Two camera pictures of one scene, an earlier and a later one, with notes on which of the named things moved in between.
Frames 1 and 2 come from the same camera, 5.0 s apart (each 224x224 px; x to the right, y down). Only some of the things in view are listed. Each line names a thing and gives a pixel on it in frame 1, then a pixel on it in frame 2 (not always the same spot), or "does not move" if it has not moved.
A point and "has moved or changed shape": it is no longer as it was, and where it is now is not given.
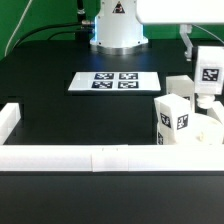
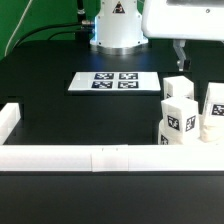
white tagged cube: [173, 119] has moved or changed shape
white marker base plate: [114, 81] does not move
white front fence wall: [113, 158] does not move
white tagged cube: [209, 74] -> [212, 116]
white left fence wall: [10, 116] does not move
